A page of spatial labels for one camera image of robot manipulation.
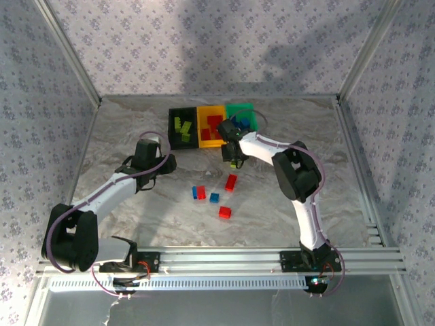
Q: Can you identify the aluminium frame post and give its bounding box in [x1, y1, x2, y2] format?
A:
[337, 0, 407, 103]
[33, 0, 103, 106]

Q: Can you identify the yellow plastic bin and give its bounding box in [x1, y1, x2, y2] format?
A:
[196, 105, 228, 150]

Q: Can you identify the grey metal sheet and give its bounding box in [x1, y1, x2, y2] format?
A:
[32, 274, 412, 326]

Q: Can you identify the black plastic bin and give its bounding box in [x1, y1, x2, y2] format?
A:
[168, 107, 200, 151]

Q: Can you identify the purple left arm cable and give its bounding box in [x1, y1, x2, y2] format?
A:
[46, 131, 171, 300]

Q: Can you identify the thin aluminium edge rail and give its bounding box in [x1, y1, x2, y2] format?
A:
[98, 94, 341, 101]

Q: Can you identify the green plastic bin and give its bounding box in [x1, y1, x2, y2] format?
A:
[224, 103, 260, 134]

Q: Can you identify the wide aluminium extrusion beam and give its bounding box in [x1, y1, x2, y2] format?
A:
[39, 247, 407, 275]

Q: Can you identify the white slotted cable duct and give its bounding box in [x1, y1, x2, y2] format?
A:
[49, 275, 309, 292]

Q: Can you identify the floral patterned fabric panel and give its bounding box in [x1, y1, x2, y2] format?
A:
[0, 0, 98, 326]
[43, 0, 397, 98]
[343, 0, 435, 326]

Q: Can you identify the black electronics module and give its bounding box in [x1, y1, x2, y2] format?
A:
[113, 277, 140, 295]
[304, 275, 331, 295]

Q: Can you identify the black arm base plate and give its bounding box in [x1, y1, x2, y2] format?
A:
[98, 251, 161, 274]
[279, 250, 343, 272]

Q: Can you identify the aluminium side rail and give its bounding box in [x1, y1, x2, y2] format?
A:
[334, 96, 390, 247]
[46, 101, 103, 249]

